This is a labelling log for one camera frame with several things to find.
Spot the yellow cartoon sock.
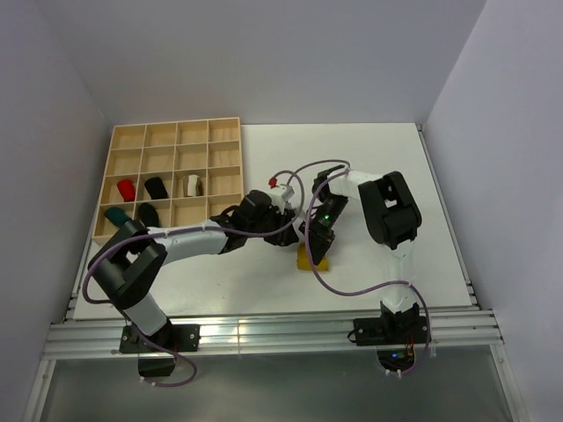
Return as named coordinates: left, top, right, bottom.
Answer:
left=296, top=242, right=330, bottom=273

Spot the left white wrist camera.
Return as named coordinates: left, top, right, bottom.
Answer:
left=266, top=177, right=295, bottom=213

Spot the black rolled sock upper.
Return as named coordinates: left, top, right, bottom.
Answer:
left=144, top=177, right=169, bottom=200

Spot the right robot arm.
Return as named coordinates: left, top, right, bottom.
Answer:
left=301, top=165, right=427, bottom=343

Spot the red rolled sock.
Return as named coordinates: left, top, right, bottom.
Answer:
left=116, top=178, right=135, bottom=202

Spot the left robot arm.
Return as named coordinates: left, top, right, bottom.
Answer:
left=87, top=185, right=298, bottom=351

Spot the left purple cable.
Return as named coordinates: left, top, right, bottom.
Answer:
left=82, top=170, right=308, bottom=389

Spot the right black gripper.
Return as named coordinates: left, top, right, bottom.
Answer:
left=300, top=194, right=350, bottom=265

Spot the black rolled sock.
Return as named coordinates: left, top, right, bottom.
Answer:
left=144, top=177, right=169, bottom=200
left=137, top=202, right=161, bottom=228

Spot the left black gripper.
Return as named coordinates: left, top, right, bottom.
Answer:
left=246, top=204, right=298, bottom=247

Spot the wooden compartment tray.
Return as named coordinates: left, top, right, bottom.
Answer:
left=91, top=117, right=244, bottom=245

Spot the teal rolled sock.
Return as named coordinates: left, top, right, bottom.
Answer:
left=104, top=207, right=131, bottom=229

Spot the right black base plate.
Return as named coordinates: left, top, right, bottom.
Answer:
left=347, top=315, right=429, bottom=346

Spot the black rolled sock lower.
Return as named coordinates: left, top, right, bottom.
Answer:
left=137, top=202, right=161, bottom=228

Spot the aluminium front rail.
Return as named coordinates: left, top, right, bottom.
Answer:
left=41, top=309, right=503, bottom=360

